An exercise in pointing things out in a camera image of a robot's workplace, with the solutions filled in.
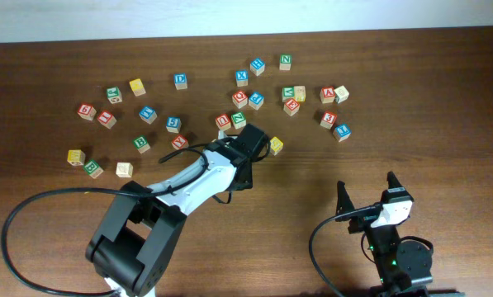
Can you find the blue D block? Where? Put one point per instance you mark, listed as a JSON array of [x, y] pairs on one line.
[[180, 81]]

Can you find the blue P block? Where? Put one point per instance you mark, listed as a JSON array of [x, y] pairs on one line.
[[256, 100]]

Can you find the blue 5 block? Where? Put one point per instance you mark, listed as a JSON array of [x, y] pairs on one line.
[[173, 125]]

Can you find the blue T block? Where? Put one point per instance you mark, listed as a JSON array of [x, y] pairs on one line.
[[148, 115]]

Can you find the green B block upper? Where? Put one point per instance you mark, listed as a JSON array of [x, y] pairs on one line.
[[141, 144]]

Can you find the red Q block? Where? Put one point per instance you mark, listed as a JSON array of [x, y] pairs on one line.
[[240, 99]]

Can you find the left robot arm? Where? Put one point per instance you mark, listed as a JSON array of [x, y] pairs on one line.
[[135, 240]]

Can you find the plain wooden block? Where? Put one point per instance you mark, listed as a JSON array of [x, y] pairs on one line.
[[341, 94], [124, 170], [223, 135]]

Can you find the plain wooden block left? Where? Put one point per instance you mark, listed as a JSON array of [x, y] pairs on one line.
[[124, 170]]

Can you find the red A block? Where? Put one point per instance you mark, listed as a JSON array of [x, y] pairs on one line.
[[327, 94]]

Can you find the plain wooden block right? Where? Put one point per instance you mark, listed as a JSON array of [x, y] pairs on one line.
[[341, 94]]

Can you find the red 3 block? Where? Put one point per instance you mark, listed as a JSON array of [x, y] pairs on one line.
[[328, 120]]

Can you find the red E block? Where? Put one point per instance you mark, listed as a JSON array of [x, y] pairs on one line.
[[291, 106]]

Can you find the blue X block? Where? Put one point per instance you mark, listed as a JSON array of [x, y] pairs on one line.
[[241, 78]]

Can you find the red I block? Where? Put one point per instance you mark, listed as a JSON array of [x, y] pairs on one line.
[[106, 119]]

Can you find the green C block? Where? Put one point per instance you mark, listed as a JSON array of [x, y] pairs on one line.
[[114, 95]]

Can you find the red U block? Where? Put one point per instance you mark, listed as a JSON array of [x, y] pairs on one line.
[[223, 122]]

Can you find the yellow edged 8 block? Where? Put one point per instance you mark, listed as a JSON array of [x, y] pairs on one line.
[[300, 93]]

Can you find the green B block lower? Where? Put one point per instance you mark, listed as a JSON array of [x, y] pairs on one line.
[[93, 169]]

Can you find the yellow block top left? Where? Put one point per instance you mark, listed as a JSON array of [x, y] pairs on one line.
[[137, 87]]

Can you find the green N block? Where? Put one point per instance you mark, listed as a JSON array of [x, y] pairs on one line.
[[285, 62]]

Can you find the blue H block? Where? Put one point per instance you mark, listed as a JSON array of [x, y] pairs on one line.
[[257, 66]]

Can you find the red Y block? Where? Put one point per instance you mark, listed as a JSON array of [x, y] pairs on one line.
[[179, 142]]

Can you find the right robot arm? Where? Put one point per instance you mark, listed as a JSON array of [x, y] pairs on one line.
[[403, 264]]

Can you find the yellow W block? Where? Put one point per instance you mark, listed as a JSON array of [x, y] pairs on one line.
[[76, 157]]

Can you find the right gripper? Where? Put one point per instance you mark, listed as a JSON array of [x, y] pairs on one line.
[[345, 204]]

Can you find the green b block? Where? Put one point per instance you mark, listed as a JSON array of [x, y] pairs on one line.
[[93, 169], [141, 144]]

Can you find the green V block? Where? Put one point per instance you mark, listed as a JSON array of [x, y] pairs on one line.
[[288, 93]]

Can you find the yellow S block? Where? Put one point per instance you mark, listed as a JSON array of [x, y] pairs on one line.
[[276, 145]]

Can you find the blue I block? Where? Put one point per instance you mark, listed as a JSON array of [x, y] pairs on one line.
[[342, 132]]

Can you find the green Z block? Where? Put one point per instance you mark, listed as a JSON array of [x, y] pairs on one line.
[[238, 120]]

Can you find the plain wooden block centre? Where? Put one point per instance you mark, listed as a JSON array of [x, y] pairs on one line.
[[223, 135]]

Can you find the red 6 block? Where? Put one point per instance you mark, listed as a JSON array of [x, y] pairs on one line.
[[87, 111]]

